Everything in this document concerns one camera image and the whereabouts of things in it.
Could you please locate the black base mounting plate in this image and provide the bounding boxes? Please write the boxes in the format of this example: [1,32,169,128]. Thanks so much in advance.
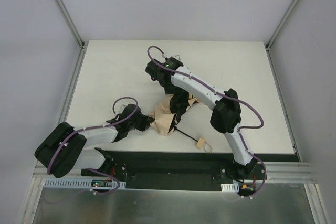
[81,150,271,190]

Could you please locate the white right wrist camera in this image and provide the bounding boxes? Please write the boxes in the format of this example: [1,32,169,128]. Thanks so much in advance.
[162,54,183,65]

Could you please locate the white cable duct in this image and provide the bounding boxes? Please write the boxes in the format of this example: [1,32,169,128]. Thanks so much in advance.
[220,183,239,193]
[44,178,126,190]

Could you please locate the right white cable duct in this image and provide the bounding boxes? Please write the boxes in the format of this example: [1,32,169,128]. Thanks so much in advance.
[220,183,239,193]

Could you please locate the left aluminium frame post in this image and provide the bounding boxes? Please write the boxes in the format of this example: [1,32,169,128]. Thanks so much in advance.
[54,0,86,49]

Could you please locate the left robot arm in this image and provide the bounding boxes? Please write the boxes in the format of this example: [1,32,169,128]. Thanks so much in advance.
[34,104,154,178]

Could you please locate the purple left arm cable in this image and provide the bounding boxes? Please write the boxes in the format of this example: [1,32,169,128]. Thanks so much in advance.
[47,97,139,175]

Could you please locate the right aluminium frame post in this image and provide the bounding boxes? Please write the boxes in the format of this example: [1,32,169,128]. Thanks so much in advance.
[265,0,301,51]

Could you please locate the aluminium frame post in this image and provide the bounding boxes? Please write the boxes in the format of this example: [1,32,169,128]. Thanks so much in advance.
[265,0,301,51]
[54,0,86,49]

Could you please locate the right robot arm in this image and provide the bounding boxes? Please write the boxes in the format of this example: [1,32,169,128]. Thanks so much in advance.
[145,57,258,178]

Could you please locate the beige folding umbrella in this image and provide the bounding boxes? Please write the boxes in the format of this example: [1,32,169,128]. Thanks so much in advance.
[148,91,213,153]

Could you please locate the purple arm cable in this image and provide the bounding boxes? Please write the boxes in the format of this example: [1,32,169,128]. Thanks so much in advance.
[47,97,139,175]
[146,45,267,198]

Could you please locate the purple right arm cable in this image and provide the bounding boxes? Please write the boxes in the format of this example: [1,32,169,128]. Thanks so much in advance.
[146,45,267,198]

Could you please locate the aluminium front rail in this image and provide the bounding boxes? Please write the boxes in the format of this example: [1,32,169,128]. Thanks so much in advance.
[33,162,318,184]

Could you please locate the left white cable duct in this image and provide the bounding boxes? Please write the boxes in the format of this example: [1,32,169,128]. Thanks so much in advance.
[44,178,126,190]

